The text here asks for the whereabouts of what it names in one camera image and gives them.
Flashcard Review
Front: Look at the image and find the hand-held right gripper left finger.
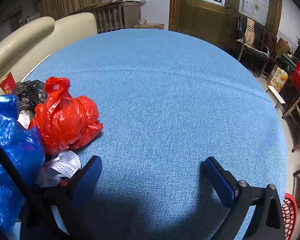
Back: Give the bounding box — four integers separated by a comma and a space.
21, 155, 102, 228

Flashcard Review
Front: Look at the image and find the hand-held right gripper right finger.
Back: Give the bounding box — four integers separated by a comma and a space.
202, 156, 285, 240

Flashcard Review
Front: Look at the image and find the white packaging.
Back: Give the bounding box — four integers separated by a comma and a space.
36, 150, 82, 188

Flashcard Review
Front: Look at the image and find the red plastic bag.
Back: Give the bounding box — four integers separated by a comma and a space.
30, 77, 103, 155

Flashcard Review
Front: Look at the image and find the blue plastic bag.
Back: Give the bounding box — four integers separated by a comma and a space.
0, 94, 46, 233

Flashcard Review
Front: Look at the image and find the red plastic basket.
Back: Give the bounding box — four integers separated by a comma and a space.
281, 193, 297, 240

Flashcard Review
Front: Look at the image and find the black plastic bag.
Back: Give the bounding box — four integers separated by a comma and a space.
13, 79, 48, 112

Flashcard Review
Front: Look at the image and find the white small stool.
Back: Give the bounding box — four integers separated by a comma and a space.
266, 85, 286, 110

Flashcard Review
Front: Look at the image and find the rattan chair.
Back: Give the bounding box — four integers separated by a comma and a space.
282, 90, 300, 153

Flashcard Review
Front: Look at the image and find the dark wooden side table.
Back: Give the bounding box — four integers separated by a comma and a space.
281, 79, 300, 115

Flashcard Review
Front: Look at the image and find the yellow printed carton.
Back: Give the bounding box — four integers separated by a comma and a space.
267, 64, 289, 92

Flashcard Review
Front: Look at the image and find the red printed packet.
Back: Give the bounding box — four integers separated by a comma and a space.
0, 72, 16, 95

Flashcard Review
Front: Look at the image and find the black metal armchair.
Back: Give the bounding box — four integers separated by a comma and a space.
236, 15, 270, 70

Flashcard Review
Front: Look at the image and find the beige leather sofa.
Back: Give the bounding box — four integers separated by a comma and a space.
0, 12, 98, 93

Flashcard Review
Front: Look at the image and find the open brown carton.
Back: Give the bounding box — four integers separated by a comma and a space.
275, 38, 290, 55

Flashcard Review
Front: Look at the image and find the dark wooden chair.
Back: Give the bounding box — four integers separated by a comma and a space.
259, 29, 278, 78

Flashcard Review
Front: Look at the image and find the striped scarf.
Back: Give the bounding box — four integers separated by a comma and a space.
244, 18, 255, 47

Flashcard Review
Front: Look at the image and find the wooden stained glass door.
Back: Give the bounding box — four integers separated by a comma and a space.
169, 0, 282, 55

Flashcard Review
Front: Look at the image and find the wooden crib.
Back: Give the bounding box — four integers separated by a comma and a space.
72, 0, 142, 34

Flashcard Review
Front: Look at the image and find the brown cardboard box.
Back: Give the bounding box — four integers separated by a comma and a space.
133, 23, 165, 30

